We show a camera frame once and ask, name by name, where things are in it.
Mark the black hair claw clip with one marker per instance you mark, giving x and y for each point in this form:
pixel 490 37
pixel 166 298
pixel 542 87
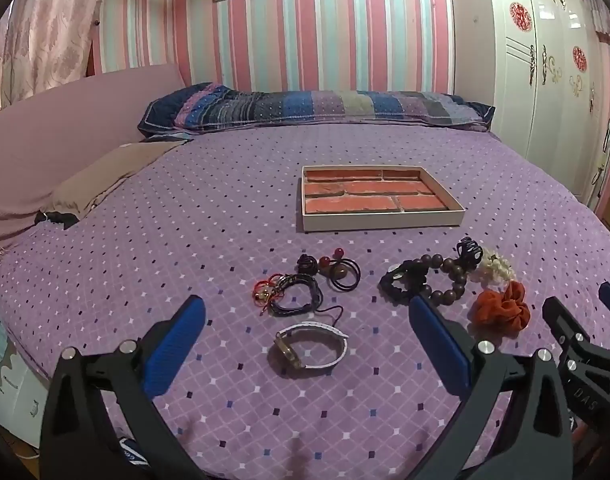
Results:
pixel 467 250

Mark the orange scrunchie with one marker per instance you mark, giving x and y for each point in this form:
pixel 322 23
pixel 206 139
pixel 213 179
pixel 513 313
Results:
pixel 500 307

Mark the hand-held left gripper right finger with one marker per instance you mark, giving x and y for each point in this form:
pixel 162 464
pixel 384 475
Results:
pixel 437 345

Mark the pink curtain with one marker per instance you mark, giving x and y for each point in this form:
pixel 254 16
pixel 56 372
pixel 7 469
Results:
pixel 40 35

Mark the purple diamond-print bed sheet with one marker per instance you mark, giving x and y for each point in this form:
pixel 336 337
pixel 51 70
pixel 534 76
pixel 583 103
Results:
pixel 185 240

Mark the white wardrobe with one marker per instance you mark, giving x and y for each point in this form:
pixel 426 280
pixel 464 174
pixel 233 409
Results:
pixel 545 85

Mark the beige cloth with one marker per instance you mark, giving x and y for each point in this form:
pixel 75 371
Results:
pixel 100 175

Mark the brick-lined white tray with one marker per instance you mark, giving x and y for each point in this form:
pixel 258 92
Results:
pixel 375 195

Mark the pink padded headboard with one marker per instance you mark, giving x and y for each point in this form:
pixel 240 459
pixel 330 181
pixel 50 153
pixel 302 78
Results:
pixel 60 135

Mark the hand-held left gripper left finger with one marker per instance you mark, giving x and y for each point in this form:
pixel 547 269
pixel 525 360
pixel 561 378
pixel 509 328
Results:
pixel 175 345

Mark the cream flower scrunchie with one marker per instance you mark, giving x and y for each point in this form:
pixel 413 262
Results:
pixel 495 267

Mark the patchwork striped pillow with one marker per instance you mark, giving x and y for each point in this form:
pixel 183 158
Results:
pixel 310 107

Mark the small black cloth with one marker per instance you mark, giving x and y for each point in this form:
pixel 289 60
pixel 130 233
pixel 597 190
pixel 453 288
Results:
pixel 57 219

